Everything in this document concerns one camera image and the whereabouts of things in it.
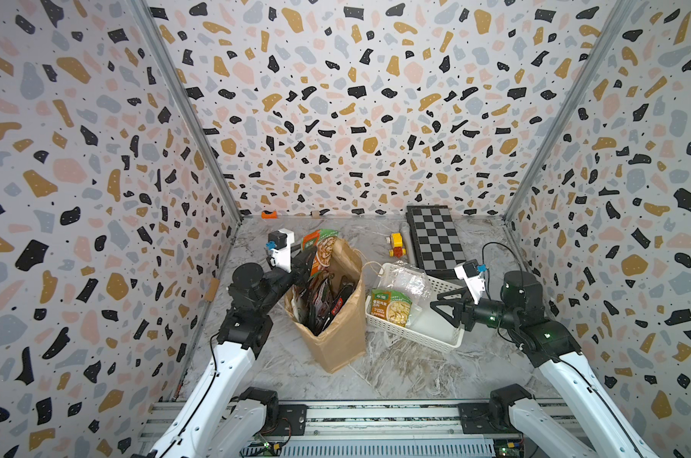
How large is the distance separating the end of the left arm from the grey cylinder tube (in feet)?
1.58

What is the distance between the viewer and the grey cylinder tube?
108cm

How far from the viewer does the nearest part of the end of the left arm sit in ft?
2.06

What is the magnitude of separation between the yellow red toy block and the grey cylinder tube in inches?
0.6

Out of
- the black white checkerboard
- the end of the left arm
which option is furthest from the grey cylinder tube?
the end of the left arm

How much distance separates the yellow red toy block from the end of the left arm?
0.45 m

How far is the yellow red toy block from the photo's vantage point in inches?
42.8
